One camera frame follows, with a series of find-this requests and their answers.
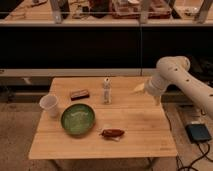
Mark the brown rectangular block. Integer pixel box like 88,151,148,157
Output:
70,90,90,101

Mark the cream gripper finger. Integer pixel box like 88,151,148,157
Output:
154,96,161,106
133,83,145,93

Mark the white slim bottle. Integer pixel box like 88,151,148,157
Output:
103,77,111,104

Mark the black foot pedal box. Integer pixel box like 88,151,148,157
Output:
185,124,212,143

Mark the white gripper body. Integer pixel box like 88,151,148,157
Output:
145,76,166,96

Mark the white paper cup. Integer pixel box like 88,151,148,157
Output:
39,94,59,118

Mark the red tray on shelf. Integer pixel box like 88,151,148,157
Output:
111,0,171,19

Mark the green ceramic bowl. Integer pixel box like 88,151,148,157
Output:
61,103,95,136

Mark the black cable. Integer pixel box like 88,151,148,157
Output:
175,141,213,171

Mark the red chili pepper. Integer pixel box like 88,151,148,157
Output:
100,129,124,140

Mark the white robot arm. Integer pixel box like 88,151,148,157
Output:
133,56,213,119

